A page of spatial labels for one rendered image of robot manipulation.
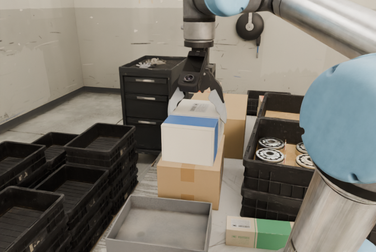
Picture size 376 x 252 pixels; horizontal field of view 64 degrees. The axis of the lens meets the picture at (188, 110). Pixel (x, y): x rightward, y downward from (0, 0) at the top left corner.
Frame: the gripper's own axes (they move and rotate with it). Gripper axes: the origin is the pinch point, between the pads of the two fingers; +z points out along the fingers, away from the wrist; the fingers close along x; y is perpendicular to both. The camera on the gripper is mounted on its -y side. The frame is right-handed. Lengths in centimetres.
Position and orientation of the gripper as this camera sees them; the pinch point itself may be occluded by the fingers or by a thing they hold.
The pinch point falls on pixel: (196, 122)
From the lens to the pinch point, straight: 76.2
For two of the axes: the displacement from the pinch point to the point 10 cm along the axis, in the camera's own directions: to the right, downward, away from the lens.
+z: 0.0, 9.4, 3.3
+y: 2.3, -3.2, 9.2
